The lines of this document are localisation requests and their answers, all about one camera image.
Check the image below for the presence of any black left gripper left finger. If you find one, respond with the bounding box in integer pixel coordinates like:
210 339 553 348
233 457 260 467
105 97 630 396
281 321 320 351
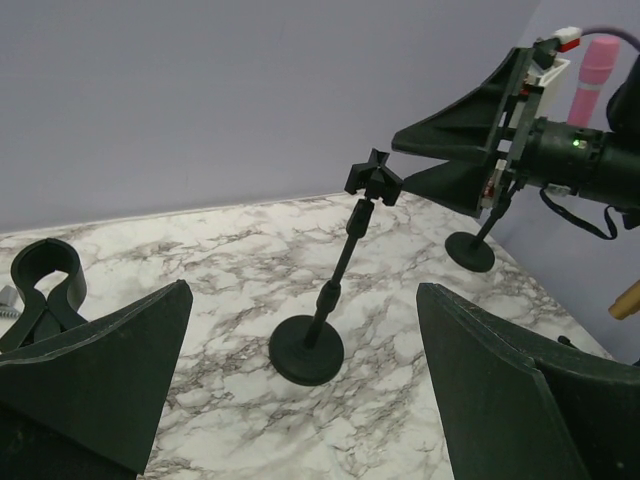
1 280 193 479

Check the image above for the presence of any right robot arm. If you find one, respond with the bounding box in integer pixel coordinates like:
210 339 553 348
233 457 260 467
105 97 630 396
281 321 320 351
392 39 639 229

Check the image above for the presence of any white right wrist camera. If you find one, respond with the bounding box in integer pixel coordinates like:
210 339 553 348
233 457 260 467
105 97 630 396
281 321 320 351
524 26 583 116

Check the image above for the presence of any black tripod microphone stand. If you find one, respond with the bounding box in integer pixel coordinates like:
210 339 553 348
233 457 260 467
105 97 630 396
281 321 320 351
557 335 573 347

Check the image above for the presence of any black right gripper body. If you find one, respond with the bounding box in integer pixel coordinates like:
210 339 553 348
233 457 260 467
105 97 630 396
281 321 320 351
480 49 604 209

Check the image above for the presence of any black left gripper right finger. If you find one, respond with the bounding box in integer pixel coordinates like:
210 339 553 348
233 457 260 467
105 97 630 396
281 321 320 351
416 283 639 479

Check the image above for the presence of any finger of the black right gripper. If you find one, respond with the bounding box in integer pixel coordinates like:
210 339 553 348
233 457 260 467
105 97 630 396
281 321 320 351
402 162 489 218
392 47 525 165

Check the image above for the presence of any gold microphone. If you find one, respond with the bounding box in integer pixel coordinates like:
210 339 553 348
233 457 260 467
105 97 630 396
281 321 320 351
608 281 640 320

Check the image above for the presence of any black clamp microphone stand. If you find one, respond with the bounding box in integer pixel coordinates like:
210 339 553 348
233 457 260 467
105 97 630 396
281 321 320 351
1 238 87 353

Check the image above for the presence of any pink microphone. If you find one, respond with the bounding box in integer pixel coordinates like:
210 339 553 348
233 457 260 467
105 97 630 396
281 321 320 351
567 35 621 127

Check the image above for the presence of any black shock-mount desk stand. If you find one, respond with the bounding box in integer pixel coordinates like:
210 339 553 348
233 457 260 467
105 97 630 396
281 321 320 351
445 185 518 273

